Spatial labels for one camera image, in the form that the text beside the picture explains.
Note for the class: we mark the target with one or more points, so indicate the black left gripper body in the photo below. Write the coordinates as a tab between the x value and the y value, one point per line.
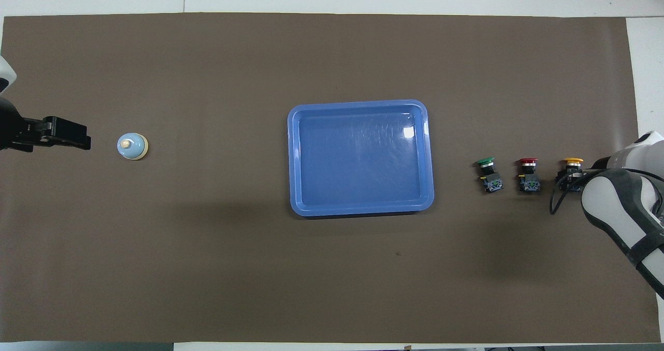
9	125

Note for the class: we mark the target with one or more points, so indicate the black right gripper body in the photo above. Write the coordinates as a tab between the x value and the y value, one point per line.
602	163

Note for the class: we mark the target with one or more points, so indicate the yellow push button switch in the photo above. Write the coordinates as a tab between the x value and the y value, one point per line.
572	160

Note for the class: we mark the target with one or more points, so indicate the red push button switch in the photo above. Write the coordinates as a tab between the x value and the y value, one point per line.
529	177

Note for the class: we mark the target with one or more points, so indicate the green push button switch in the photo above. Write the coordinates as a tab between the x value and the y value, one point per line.
490	177

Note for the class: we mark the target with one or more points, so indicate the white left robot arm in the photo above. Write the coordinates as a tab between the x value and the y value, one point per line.
5	73

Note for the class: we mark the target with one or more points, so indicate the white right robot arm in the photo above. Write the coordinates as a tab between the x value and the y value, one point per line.
612	200

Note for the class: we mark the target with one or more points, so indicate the light blue desk bell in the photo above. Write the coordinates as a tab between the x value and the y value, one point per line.
132	147

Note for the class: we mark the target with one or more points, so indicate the blue plastic tray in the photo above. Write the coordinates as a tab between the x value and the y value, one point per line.
360	159

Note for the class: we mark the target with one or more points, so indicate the brown table mat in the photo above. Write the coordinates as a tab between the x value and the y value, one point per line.
207	263

